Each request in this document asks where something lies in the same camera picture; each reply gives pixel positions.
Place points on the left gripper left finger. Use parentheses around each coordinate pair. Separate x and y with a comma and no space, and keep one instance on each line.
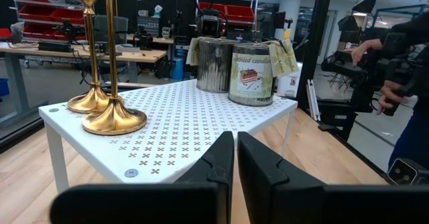
(207,190)

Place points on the white perforated metal shelf riser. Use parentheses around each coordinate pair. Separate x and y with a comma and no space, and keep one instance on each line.
(201,116)

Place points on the blue cylinder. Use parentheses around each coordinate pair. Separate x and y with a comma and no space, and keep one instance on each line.
(178,71)

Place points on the metal rack with red bins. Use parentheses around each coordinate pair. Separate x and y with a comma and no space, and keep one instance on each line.
(239,13)
(37,14)

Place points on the white bucket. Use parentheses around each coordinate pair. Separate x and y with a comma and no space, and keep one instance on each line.
(291,84)

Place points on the wooden workbench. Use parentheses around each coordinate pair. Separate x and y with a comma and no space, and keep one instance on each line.
(140,57)

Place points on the gold candlestick holder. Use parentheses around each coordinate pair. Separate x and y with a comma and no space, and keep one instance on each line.
(114,120)
(88,101)

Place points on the black studio softbox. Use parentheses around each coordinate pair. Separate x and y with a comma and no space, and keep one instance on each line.
(365,6)

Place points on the person's hand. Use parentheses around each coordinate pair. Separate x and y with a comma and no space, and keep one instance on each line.
(363,49)
(385,96)

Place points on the black aluminium rig frame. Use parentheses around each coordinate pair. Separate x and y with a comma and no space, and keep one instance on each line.
(318,33)

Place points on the blue storage bin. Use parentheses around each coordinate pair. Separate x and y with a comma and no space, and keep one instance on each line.
(3,88)

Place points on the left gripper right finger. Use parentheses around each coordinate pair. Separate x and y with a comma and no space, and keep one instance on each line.
(268,190)

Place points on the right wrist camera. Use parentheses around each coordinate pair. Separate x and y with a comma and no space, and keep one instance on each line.
(210,26)

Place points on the silver aluminium profile bars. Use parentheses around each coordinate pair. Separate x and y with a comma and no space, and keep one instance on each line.
(313,100)

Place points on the black white-faced camera box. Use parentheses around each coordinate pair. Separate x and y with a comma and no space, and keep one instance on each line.
(402,172)

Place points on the silver scented candle tin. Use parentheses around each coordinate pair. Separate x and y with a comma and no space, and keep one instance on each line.
(214,69)
(251,90)

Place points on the person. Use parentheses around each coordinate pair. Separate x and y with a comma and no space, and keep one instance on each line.
(415,140)

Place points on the black office chair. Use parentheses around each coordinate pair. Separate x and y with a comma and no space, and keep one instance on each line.
(121,29)

